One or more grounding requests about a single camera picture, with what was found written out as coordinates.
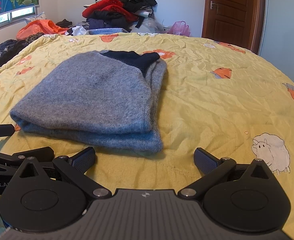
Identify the brown wooden door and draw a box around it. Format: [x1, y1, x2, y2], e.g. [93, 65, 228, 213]
[202, 0, 266, 54]

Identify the purple plastic bag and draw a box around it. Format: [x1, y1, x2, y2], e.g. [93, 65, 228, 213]
[167, 21, 190, 37]

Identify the dark floral garment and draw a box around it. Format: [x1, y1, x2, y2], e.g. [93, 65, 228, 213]
[0, 32, 44, 67]

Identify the light blue knit garment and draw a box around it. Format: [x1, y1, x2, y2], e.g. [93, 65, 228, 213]
[88, 28, 128, 35]

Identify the clear plastic bag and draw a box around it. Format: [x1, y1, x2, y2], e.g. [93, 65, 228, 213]
[135, 18, 168, 34]

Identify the white crumpled garment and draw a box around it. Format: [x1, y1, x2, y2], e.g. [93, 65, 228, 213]
[65, 25, 89, 36]

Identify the dark navy garment on pile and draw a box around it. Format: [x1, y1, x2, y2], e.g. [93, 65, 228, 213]
[87, 11, 131, 32]

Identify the yellow carrot print quilt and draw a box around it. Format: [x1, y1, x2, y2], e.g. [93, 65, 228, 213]
[0, 33, 294, 239]

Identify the grey knit sweater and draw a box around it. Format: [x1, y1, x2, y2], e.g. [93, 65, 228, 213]
[10, 50, 167, 154]

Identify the orange plastic bag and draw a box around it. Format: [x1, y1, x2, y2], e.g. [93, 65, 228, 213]
[16, 20, 68, 40]

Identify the red garment on pile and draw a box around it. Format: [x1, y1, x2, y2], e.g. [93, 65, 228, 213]
[82, 0, 138, 22]

